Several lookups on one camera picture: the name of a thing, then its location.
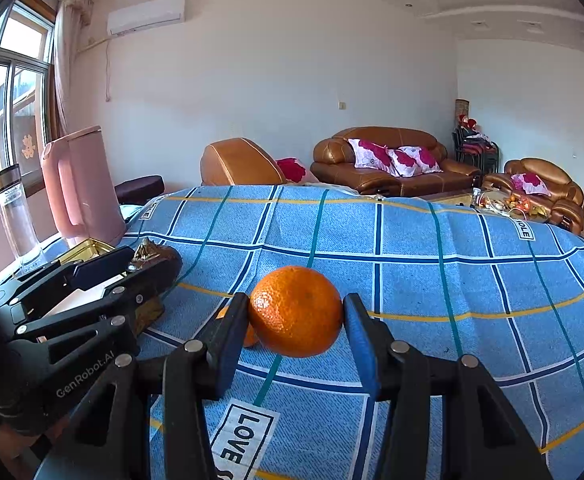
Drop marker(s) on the dark stool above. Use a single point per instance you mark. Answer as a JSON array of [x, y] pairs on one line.
[[139, 191]]

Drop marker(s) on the pink curtain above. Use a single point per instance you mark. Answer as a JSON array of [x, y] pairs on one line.
[[72, 16]]

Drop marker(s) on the clear glass water bottle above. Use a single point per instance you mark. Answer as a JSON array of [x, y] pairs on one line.
[[15, 217]]

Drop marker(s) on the blue plaid tablecloth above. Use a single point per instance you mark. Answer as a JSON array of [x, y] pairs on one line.
[[449, 280]]

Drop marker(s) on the floral pillow on armchair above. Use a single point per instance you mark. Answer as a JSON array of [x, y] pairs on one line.
[[530, 184]]

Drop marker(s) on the window with frame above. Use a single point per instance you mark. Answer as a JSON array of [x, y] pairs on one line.
[[26, 41]]

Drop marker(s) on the red pillow on armchair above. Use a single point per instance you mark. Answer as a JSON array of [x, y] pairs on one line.
[[294, 171]]

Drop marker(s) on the brown leather armchair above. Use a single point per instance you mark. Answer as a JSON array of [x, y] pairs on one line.
[[565, 206], [238, 161]]

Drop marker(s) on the brown leather armchair right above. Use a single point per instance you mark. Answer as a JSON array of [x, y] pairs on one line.
[[565, 206]]

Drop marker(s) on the stacked dark chairs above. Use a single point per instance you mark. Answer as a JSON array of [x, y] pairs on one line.
[[474, 148]]

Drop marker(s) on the gold metal tin box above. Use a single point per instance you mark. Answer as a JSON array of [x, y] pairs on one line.
[[75, 298]]

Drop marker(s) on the pink electric kettle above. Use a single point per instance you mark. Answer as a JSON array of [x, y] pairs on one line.
[[80, 190]]

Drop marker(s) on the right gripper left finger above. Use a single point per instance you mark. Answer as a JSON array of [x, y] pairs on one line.
[[195, 372]]

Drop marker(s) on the brown leather three-seat sofa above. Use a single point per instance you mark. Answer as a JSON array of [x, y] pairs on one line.
[[334, 163]]

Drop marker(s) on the floral pillow on sofa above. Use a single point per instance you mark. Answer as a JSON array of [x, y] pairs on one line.
[[369, 155]]

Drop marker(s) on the large orange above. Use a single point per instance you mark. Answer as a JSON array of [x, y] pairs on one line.
[[296, 311]]

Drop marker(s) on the brown leather armchair left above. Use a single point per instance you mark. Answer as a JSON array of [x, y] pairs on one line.
[[238, 161]]

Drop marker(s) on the white wall air conditioner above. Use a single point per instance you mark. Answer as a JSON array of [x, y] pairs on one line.
[[145, 15]]

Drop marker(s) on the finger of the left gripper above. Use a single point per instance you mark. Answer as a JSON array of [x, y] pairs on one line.
[[98, 270], [154, 276]]

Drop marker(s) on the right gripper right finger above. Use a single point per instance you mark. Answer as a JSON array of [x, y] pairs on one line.
[[482, 435]]

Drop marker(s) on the dark mangosteen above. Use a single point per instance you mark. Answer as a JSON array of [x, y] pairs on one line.
[[148, 250]]

